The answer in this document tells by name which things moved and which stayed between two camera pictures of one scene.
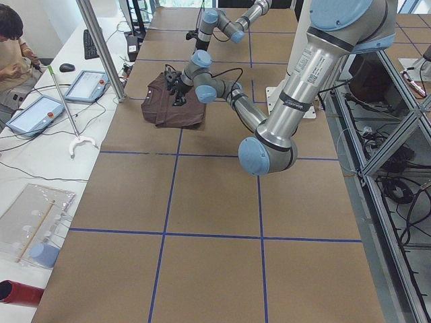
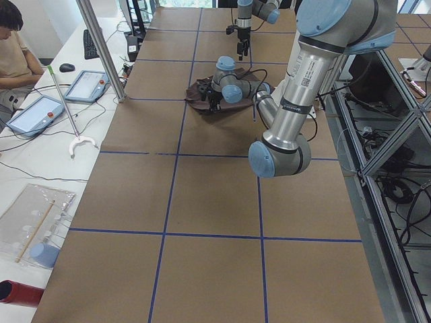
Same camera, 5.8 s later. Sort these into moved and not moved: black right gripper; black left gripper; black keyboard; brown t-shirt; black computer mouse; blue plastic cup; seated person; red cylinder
Moved: black right gripper; brown t-shirt; black left gripper
Not moved: black keyboard; red cylinder; black computer mouse; blue plastic cup; seated person
